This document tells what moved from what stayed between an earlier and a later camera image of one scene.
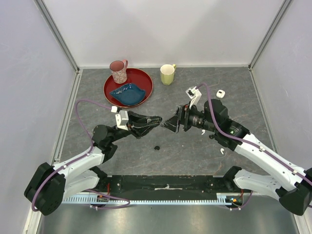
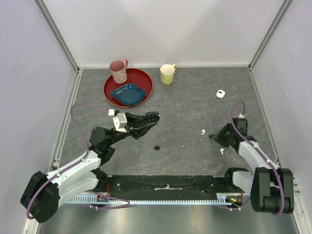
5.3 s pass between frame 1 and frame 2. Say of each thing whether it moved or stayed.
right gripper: moved
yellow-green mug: stayed
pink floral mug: stayed
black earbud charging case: moved
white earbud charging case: stayed
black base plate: stayed
